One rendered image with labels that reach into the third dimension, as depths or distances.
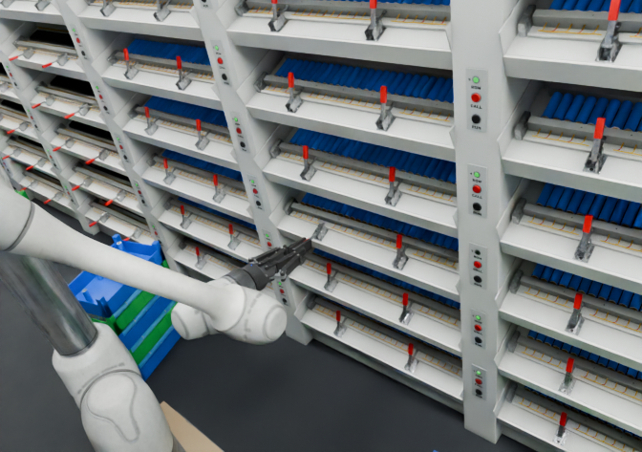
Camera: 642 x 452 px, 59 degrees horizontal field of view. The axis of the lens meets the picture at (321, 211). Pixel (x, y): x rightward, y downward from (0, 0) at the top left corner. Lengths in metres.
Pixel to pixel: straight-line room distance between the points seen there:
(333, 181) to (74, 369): 0.76
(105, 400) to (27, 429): 0.91
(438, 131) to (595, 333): 0.53
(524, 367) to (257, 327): 0.67
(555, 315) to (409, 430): 0.64
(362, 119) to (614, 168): 0.53
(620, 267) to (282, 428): 1.11
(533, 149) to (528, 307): 0.40
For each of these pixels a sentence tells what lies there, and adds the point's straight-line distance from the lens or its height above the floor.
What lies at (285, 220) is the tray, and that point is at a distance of 1.71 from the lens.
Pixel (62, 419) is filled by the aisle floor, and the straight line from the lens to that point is 2.20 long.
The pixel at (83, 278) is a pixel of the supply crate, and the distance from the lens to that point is 2.10.
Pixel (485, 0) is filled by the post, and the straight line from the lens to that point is 1.02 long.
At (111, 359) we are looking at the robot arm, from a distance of 1.49.
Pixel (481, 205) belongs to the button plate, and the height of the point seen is 0.80.
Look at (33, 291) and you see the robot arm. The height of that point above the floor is 0.77.
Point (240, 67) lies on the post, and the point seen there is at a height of 1.01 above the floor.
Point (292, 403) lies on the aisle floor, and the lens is 1.90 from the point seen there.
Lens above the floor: 1.48
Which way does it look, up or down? 34 degrees down
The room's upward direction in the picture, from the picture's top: 11 degrees counter-clockwise
